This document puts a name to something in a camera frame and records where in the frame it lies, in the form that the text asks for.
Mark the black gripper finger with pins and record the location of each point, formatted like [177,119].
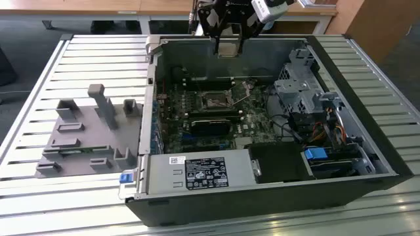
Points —
[254,27]
[207,19]

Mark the silver square CPU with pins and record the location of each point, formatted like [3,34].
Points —
[229,50]

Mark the black RAM slot bank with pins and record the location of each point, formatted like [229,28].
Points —
[214,83]
[214,114]

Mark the black CPU socket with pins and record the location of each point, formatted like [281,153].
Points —
[215,100]

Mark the silver metal drive cage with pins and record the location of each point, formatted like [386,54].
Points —
[293,91]

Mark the green motherboard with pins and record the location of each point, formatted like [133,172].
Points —
[257,118]

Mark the brown wooden cabinet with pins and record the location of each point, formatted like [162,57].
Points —
[378,24]

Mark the black graphics card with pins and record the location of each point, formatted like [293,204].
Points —
[210,127]

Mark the wooden desk with white legs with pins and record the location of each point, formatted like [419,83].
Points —
[66,6]

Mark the silver chipset heat sink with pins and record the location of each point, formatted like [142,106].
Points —
[245,142]

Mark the hard disk in blue carrier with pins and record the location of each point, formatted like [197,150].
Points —
[315,155]

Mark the black plastic shroud box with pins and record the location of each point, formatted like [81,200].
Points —
[275,162]

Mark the grey plastic parts rack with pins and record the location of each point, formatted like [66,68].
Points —
[86,132]

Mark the green RAM stick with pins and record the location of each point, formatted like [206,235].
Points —
[87,150]

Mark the silver power supply with label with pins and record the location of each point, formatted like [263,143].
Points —
[165,177]

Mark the blue case latch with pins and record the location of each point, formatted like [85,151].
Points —
[126,177]

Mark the black open PC case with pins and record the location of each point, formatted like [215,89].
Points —
[230,209]

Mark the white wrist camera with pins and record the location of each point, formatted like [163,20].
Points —
[269,8]

